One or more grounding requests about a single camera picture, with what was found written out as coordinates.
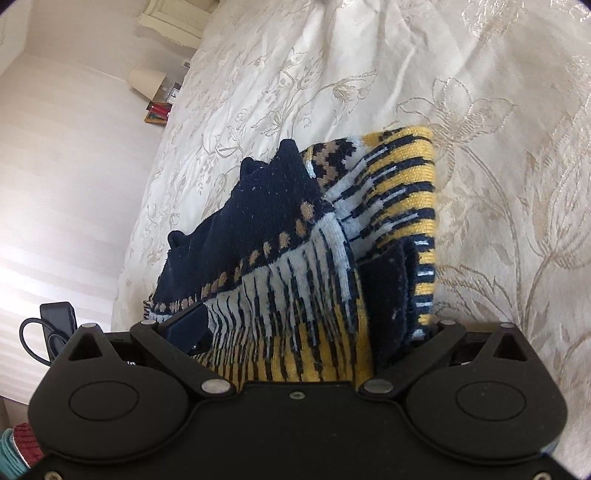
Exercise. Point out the cream table lamp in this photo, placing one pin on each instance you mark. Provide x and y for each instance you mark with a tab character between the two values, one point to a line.
146	81

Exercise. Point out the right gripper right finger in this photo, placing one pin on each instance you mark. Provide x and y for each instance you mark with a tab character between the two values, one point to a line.
420	361

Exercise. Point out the red and teal cloth pile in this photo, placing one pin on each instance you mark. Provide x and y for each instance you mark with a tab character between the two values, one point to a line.
19	451

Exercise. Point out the black device with cable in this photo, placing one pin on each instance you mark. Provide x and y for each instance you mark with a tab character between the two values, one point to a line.
58	322

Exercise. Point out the cream wooden cabinet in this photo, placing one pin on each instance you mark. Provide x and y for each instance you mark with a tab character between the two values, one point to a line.
180	21

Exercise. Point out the navy yellow patterned knit sweater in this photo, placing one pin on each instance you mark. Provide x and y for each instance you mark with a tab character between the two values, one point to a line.
319	267

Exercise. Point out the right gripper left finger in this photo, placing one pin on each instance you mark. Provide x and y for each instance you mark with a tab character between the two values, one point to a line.
171	344

